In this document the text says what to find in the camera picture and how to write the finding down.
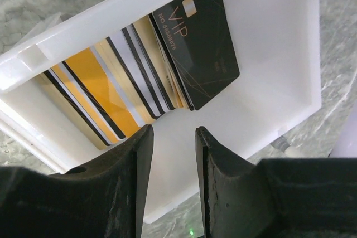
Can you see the black gold VIP card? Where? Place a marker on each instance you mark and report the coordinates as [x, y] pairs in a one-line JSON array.
[[196, 39]]

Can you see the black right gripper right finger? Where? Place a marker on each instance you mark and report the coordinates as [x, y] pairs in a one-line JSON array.
[[278, 197]]

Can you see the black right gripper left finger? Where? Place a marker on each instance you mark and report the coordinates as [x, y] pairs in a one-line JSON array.
[[104, 197]]

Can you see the small white peg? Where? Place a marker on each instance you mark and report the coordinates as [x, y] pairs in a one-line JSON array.
[[281, 144]]

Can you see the white card tray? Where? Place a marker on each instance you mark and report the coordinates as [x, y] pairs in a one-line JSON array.
[[277, 43]]

